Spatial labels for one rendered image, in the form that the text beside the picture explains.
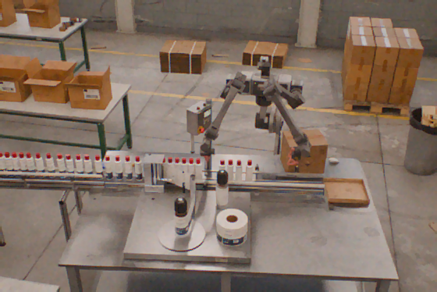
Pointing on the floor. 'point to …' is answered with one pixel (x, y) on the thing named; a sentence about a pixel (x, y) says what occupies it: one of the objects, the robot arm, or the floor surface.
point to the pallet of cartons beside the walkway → (379, 65)
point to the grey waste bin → (421, 152)
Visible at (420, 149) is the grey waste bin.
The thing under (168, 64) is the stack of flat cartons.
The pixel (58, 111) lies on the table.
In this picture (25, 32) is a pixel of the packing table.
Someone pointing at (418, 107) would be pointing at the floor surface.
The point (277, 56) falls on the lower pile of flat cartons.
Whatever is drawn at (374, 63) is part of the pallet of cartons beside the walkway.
